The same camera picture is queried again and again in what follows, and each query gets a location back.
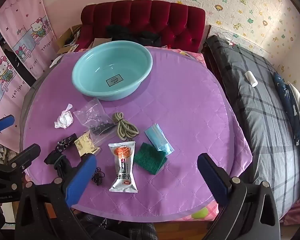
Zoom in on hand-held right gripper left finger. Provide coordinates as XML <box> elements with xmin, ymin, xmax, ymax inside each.
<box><xmin>15</xmin><ymin>152</ymin><xmax>97</xmax><ymax>240</ymax></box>

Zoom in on white orange snack packet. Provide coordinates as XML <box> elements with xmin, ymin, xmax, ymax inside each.
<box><xmin>108</xmin><ymin>141</ymin><xmax>138</xmax><ymax>193</ymax></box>

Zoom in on teal plastic basin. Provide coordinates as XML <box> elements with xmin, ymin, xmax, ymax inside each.
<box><xmin>72</xmin><ymin>41</ymin><xmax>153</xmax><ymax>101</ymax></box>

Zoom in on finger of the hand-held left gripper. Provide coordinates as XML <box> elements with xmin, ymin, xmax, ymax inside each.
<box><xmin>0</xmin><ymin>143</ymin><xmax>42</xmax><ymax>180</ymax></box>
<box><xmin>0</xmin><ymin>114</ymin><xmax>15</xmax><ymax>135</ymax></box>

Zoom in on clear plastic bag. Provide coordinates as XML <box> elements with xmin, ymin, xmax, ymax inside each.
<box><xmin>73</xmin><ymin>98</ymin><xmax>116</xmax><ymax>144</ymax></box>

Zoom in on small printed card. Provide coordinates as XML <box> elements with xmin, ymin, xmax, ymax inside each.
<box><xmin>64</xmin><ymin>44</ymin><xmax>80</xmax><ymax>54</ymax></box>

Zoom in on black clothes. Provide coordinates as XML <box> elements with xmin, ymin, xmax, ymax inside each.
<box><xmin>105</xmin><ymin>24</ymin><xmax>162</xmax><ymax>47</ymax></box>

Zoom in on bed with grey plaid sheet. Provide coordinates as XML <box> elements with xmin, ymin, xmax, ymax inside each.
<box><xmin>205</xmin><ymin>35</ymin><xmax>300</xmax><ymax>220</ymax></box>

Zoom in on crumpled white tissue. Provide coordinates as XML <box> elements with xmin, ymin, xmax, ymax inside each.
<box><xmin>54</xmin><ymin>103</ymin><xmax>74</xmax><ymax>130</ymax></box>

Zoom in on green scouring pad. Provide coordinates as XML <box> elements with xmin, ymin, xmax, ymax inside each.
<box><xmin>133</xmin><ymin>142</ymin><xmax>167</xmax><ymax>175</ymax></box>

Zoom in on beige cord bundle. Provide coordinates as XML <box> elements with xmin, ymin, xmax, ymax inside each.
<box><xmin>112</xmin><ymin>112</ymin><xmax>140</xmax><ymax>141</ymax></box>

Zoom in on white cable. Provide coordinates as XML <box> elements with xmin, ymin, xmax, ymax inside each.
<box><xmin>219</xmin><ymin>31</ymin><xmax>235</xmax><ymax>46</ymax></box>

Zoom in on white paper sheet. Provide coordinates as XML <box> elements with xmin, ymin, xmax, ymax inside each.
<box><xmin>49</xmin><ymin>54</ymin><xmax>63</xmax><ymax>68</ymax></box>

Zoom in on pink cartoon curtain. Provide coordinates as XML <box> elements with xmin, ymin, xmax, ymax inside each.
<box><xmin>0</xmin><ymin>24</ymin><xmax>32</xmax><ymax>153</ymax></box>
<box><xmin>0</xmin><ymin>0</ymin><xmax>57</xmax><ymax>79</ymax></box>

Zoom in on black patterned cloth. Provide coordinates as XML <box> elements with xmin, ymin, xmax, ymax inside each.
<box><xmin>55</xmin><ymin>134</ymin><xmax>78</xmax><ymax>153</ymax></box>

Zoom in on yellow seasoning packet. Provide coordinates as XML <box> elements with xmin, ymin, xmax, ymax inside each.
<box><xmin>74</xmin><ymin>132</ymin><xmax>101</xmax><ymax>157</ymax></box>

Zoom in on black cloth bundle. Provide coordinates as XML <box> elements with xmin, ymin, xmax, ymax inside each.
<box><xmin>44</xmin><ymin>150</ymin><xmax>74</xmax><ymax>179</ymax></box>

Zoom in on open cardboard box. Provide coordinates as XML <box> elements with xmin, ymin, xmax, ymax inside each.
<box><xmin>55</xmin><ymin>25</ymin><xmax>83</xmax><ymax>55</ymax></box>

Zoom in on red tufted sofa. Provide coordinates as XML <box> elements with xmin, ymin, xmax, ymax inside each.
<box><xmin>75</xmin><ymin>0</ymin><xmax>206</xmax><ymax>53</ymax></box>

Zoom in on purple quilted mat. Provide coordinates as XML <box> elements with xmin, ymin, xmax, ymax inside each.
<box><xmin>21</xmin><ymin>45</ymin><xmax>253</xmax><ymax>223</ymax></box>

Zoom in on blue face mask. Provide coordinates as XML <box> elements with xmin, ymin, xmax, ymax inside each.
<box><xmin>144</xmin><ymin>124</ymin><xmax>175</xmax><ymax>155</ymax></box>

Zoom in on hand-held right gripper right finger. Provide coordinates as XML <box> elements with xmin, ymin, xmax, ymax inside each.
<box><xmin>197</xmin><ymin>152</ymin><xmax>282</xmax><ymax>240</ymax></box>

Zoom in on flat cardboard piece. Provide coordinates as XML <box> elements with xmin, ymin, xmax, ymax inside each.
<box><xmin>91</xmin><ymin>38</ymin><xmax>113</xmax><ymax>49</ymax></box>

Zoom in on navy star blanket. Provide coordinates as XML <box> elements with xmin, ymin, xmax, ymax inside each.
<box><xmin>272</xmin><ymin>71</ymin><xmax>300</xmax><ymax>165</ymax></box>

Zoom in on yellow tennis ball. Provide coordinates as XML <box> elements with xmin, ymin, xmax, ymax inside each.
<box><xmin>192</xmin><ymin>208</ymin><xmax>208</xmax><ymax>219</ymax></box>

